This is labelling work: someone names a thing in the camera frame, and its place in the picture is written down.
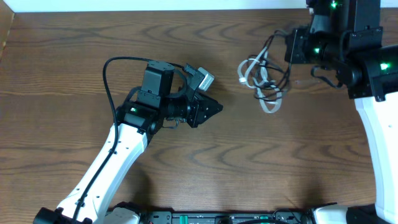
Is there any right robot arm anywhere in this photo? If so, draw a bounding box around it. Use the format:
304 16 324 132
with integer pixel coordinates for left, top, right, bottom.
285 0 397 223

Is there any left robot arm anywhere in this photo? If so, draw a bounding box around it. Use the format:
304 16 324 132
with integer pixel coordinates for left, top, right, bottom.
34 60 223 223

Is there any white USB cable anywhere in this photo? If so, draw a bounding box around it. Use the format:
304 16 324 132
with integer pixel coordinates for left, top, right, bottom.
238 46 283 114

